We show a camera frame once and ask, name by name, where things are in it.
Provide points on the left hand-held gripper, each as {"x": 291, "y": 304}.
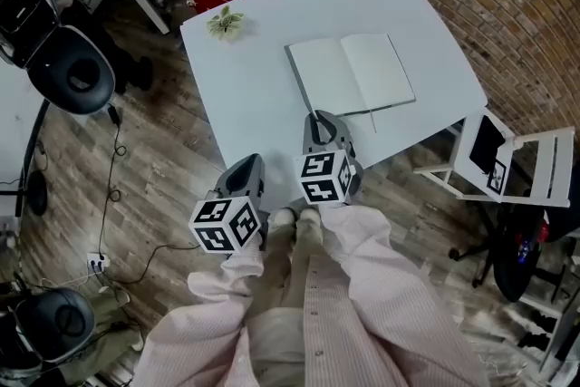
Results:
{"x": 224, "y": 224}

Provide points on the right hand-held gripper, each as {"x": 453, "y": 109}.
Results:
{"x": 324, "y": 177}

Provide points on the grey notebook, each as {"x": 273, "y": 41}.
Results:
{"x": 349, "y": 72}

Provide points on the person's right forearm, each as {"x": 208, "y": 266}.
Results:
{"x": 389, "y": 285}

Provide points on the person's left forearm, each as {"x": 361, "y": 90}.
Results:
{"x": 199, "y": 322}

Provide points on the person's left shoe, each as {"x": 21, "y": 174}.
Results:
{"x": 283, "y": 217}

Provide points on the person's shoe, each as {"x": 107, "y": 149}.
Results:
{"x": 283, "y": 217}
{"x": 309, "y": 215}

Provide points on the person's right shoe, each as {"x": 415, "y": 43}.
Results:
{"x": 309, "y": 215}

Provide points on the person's beige trousers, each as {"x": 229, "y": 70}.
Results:
{"x": 281, "y": 285}

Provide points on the black power adapter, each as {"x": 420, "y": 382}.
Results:
{"x": 113, "y": 114}

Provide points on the small potted plant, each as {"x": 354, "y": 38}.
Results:
{"x": 225, "y": 22}

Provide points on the black pouch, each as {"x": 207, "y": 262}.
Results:
{"x": 486, "y": 145}

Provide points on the white power strip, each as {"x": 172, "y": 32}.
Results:
{"x": 98, "y": 264}

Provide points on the person's pink shirt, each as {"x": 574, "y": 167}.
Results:
{"x": 331, "y": 331}

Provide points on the small framed picture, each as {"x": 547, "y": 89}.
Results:
{"x": 496, "y": 177}

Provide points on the small white bottle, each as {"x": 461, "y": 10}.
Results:
{"x": 519, "y": 142}

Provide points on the black highback office chair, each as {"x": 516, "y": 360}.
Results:
{"x": 512, "y": 267}

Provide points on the red and blue toy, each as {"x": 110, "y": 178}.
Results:
{"x": 532, "y": 240}

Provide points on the white wooden chair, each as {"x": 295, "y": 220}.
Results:
{"x": 559, "y": 167}

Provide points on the white metal rack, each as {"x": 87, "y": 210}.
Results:
{"x": 557, "y": 322}

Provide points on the white desk with black frame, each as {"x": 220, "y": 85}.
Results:
{"x": 11, "y": 127}

